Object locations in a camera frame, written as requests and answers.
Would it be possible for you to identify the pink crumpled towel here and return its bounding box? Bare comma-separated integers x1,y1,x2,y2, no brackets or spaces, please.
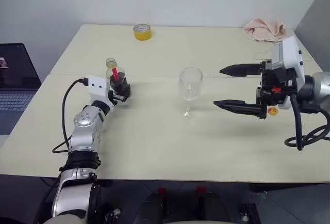
243,18,288,43

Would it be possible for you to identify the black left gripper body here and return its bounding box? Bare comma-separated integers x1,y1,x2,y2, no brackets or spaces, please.
108,91,125,104

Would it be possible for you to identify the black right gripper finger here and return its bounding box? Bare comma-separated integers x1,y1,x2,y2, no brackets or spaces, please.
213,100,260,118
219,62,263,78

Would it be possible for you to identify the clear wine glass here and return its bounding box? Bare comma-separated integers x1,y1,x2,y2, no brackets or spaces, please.
178,67,204,118

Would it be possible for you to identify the dark soda bottle yellow cap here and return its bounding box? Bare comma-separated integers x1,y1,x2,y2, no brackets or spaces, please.
105,57,132,99

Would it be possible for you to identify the dark open laptop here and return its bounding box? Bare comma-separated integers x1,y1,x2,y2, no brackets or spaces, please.
0,43,42,136

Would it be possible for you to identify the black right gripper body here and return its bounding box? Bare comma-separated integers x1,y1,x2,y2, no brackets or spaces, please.
255,58,295,120

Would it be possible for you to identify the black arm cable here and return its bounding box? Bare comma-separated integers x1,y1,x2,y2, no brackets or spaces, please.
284,79,330,152
52,77,90,154

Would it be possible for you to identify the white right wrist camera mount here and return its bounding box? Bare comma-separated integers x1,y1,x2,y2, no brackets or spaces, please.
271,36,306,110

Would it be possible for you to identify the yellow tape roll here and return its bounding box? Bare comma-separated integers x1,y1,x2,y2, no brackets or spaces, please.
133,23,152,41

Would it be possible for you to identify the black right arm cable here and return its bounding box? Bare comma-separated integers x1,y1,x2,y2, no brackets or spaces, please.
284,79,330,152

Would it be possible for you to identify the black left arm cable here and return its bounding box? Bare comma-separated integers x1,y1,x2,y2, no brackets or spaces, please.
52,77,90,154

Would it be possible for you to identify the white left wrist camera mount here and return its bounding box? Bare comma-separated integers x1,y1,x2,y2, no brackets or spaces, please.
87,75,116,106

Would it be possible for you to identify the thin wire clothes hanger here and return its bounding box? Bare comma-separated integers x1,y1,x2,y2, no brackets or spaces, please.
253,48,316,63

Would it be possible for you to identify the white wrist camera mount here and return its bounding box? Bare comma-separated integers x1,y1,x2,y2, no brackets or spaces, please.
271,36,306,110
87,75,116,106

